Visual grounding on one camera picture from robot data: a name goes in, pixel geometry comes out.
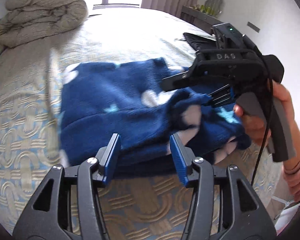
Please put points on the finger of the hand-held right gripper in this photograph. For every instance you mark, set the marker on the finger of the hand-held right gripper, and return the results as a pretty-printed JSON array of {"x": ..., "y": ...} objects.
[
  {"x": 222, "y": 96},
  {"x": 177, "y": 81}
]

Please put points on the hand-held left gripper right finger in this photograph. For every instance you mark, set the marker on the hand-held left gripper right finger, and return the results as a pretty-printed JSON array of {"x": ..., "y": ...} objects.
[{"x": 177, "y": 155}]

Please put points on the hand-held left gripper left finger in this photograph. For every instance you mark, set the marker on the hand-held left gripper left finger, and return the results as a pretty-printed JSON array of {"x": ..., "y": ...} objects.
[{"x": 113, "y": 152}]

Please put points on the person's right forearm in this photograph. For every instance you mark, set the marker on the person's right forearm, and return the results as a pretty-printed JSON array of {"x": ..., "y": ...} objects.
[{"x": 298, "y": 167}]

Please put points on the black folded pants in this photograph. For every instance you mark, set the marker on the black folded pants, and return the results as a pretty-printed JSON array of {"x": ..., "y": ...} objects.
[{"x": 195, "y": 41}]

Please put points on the person's right hand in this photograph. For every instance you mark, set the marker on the person's right hand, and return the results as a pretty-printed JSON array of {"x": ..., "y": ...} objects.
[{"x": 255, "y": 127}]

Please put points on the grey dresser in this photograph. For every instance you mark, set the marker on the grey dresser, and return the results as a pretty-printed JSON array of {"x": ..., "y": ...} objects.
[{"x": 197, "y": 17}]

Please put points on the green glass cup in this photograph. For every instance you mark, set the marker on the green glass cup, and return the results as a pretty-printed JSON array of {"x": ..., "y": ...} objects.
[
  {"x": 203, "y": 8},
  {"x": 210, "y": 10}
]

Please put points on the bed with patterned cover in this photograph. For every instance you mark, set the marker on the bed with patterned cover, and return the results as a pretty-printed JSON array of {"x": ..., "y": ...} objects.
[{"x": 127, "y": 35}]

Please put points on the rolled grey duvet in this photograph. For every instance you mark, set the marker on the rolled grey duvet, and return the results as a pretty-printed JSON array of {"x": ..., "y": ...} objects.
[{"x": 40, "y": 12}]

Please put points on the dark wall switch plate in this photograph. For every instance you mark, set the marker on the dark wall switch plate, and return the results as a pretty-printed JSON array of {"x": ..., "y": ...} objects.
[{"x": 254, "y": 27}]

